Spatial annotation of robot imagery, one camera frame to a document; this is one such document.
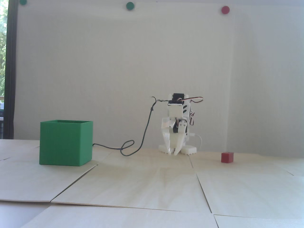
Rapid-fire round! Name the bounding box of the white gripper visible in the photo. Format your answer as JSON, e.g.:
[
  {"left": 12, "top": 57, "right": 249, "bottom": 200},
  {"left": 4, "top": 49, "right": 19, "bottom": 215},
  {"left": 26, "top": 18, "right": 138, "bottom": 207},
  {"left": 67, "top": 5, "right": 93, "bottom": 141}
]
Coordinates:
[{"left": 162, "top": 116, "right": 191, "bottom": 156}]

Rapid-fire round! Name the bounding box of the red block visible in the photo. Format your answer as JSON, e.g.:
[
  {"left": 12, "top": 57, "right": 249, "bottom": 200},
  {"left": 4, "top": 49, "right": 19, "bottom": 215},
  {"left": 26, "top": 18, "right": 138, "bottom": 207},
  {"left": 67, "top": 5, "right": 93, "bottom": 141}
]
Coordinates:
[{"left": 221, "top": 152, "right": 234, "bottom": 163}]

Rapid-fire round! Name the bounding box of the green box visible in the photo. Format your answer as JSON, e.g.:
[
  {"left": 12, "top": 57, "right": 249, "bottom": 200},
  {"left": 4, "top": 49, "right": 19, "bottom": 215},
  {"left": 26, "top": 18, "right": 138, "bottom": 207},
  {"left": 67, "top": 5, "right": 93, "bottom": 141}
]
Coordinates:
[{"left": 39, "top": 120, "right": 93, "bottom": 166}]

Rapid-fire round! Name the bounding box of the white power cable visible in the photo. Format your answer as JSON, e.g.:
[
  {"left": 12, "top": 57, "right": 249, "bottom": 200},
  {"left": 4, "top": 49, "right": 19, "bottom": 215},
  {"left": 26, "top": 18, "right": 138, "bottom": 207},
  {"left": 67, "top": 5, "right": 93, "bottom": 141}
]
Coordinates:
[{"left": 194, "top": 134, "right": 203, "bottom": 151}]

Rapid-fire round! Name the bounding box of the black camera cable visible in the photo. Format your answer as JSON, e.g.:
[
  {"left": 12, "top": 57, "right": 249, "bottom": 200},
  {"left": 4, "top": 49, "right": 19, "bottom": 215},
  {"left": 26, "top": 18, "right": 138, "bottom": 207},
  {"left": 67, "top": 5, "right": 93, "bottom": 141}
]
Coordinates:
[{"left": 93, "top": 96, "right": 159, "bottom": 157}]

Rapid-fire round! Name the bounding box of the red brown servo wire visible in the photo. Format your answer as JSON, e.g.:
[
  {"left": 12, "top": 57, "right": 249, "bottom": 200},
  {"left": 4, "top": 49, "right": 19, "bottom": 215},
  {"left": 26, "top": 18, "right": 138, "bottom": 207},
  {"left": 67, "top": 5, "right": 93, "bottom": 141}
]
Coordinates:
[{"left": 182, "top": 96, "right": 204, "bottom": 127}]

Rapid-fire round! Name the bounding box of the dark window frame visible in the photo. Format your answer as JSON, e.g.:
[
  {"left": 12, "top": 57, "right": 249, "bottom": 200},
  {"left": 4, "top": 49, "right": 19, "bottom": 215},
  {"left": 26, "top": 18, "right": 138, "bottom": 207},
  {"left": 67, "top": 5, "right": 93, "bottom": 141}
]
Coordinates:
[{"left": 5, "top": 0, "right": 18, "bottom": 139}]

